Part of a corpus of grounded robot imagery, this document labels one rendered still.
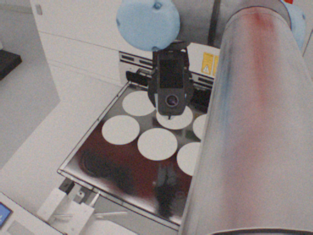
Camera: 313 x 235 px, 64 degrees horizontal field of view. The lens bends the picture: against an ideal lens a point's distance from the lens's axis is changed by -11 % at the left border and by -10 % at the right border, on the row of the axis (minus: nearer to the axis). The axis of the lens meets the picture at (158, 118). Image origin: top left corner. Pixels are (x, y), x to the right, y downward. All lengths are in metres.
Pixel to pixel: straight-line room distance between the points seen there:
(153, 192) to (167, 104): 0.25
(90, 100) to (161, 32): 0.66
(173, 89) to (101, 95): 0.52
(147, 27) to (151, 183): 0.42
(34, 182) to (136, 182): 0.30
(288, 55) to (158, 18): 0.16
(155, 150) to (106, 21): 0.40
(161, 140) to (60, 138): 0.32
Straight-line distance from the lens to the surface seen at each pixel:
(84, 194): 0.71
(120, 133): 0.73
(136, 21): 0.32
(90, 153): 0.71
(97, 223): 0.64
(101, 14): 0.84
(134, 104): 0.80
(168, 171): 0.66
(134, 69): 0.87
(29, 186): 0.81
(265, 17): 0.26
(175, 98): 0.46
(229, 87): 0.16
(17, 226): 0.61
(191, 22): 0.32
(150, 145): 0.71
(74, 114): 0.92
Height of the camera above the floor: 1.47
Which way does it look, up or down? 49 degrees down
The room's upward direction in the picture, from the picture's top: straight up
